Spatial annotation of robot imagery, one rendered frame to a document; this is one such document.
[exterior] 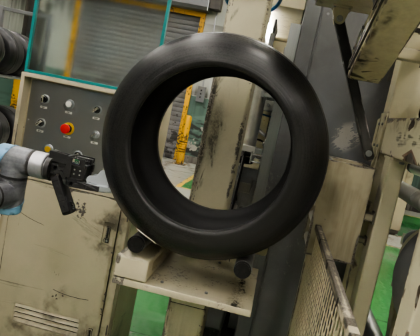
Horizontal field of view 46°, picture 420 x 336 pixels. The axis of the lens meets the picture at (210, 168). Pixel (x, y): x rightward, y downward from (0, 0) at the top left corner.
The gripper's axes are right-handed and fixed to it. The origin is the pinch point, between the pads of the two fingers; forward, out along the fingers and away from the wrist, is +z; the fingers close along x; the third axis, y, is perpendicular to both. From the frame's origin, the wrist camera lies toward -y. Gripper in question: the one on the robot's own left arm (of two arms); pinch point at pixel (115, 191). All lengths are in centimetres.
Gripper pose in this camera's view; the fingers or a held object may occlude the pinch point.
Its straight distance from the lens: 139.7
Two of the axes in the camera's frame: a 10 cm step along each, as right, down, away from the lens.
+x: 1.5, -1.0, 9.8
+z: 9.6, 2.4, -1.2
